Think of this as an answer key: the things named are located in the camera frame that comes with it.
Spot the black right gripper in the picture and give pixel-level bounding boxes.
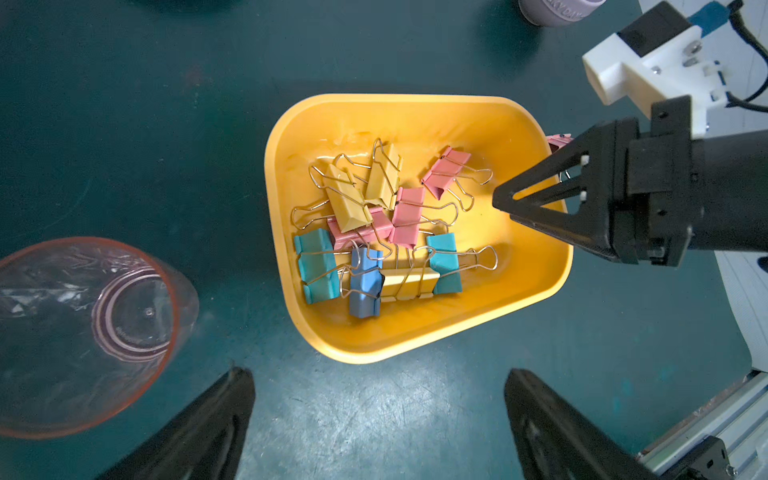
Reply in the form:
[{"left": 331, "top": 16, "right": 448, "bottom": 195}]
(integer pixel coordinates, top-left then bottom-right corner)
[{"left": 493, "top": 96, "right": 767, "bottom": 266}]

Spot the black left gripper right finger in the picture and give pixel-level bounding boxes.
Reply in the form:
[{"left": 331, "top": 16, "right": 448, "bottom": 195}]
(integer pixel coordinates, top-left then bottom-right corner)
[{"left": 504, "top": 369, "right": 656, "bottom": 479}]

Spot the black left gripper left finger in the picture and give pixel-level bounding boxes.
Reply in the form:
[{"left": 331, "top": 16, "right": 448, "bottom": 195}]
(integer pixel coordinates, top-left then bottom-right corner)
[{"left": 99, "top": 367, "right": 256, "bottom": 479}]

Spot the pink binder clip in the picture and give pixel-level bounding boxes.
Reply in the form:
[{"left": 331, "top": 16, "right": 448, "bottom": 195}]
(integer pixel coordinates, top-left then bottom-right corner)
[
  {"left": 389, "top": 187, "right": 459, "bottom": 250},
  {"left": 421, "top": 147, "right": 494, "bottom": 212},
  {"left": 327, "top": 207, "right": 394, "bottom": 250},
  {"left": 547, "top": 134, "right": 572, "bottom": 181}
]

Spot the yellow plastic storage box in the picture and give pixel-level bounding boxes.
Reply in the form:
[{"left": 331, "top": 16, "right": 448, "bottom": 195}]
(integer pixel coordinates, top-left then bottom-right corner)
[{"left": 264, "top": 94, "right": 573, "bottom": 364}]

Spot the teal binder clip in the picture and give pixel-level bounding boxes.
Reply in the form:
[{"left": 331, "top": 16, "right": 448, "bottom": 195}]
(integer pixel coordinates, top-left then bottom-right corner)
[
  {"left": 294, "top": 229, "right": 355, "bottom": 305},
  {"left": 426, "top": 233, "right": 499, "bottom": 295}
]

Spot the yellow binder clip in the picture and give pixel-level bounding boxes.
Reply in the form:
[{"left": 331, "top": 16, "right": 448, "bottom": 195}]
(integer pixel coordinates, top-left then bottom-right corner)
[
  {"left": 290, "top": 164, "right": 374, "bottom": 233},
  {"left": 381, "top": 246, "right": 439, "bottom": 302},
  {"left": 331, "top": 138, "right": 403, "bottom": 211}
]

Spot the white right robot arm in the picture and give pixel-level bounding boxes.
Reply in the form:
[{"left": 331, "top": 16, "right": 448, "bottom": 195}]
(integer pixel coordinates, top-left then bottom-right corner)
[{"left": 492, "top": 96, "right": 767, "bottom": 371}]

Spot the pink binder clip in box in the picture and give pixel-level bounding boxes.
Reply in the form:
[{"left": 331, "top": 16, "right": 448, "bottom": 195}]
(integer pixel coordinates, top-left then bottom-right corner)
[{"left": 327, "top": 207, "right": 394, "bottom": 250}]

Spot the teal binder clip in box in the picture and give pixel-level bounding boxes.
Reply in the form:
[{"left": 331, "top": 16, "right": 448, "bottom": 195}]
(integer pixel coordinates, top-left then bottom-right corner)
[{"left": 294, "top": 229, "right": 355, "bottom": 305}]

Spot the blue binder clip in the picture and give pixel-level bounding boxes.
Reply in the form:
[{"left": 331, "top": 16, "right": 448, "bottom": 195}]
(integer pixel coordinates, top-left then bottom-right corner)
[{"left": 341, "top": 247, "right": 383, "bottom": 319}]

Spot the small brown glass cup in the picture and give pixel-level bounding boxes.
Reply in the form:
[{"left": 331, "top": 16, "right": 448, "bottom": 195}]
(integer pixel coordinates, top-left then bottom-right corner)
[{"left": 1, "top": 237, "right": 199, "bottom": 440}]

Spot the lilac ceramic bowl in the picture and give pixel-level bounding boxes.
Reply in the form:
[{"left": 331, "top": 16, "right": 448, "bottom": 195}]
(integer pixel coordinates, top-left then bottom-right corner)
[{"left": 518, "top": 0, "right": 605, "bottom": 27}]

